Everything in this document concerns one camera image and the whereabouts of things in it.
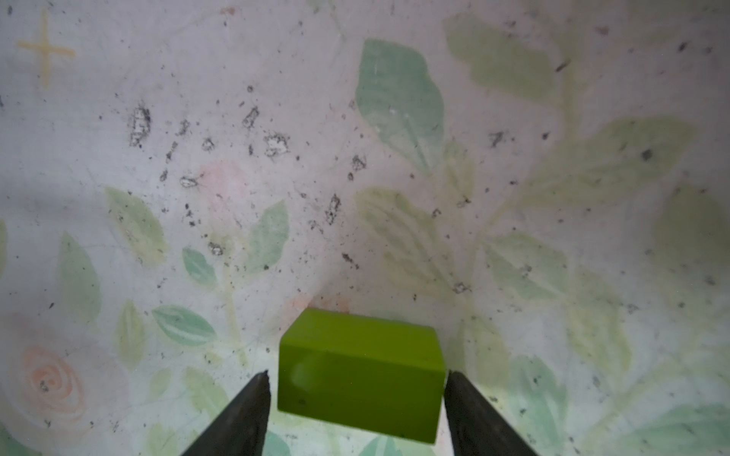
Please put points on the green wood block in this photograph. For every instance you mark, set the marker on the green wood block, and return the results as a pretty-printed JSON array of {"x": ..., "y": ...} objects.
[{"x": 366, "y": 373}]

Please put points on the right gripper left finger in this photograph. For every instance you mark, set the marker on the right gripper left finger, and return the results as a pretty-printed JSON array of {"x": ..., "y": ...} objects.
[{"x": 240, "y": 429}]

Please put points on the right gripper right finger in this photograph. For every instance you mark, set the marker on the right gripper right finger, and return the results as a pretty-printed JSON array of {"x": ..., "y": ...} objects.
[{"x": 476, "y": 427}]

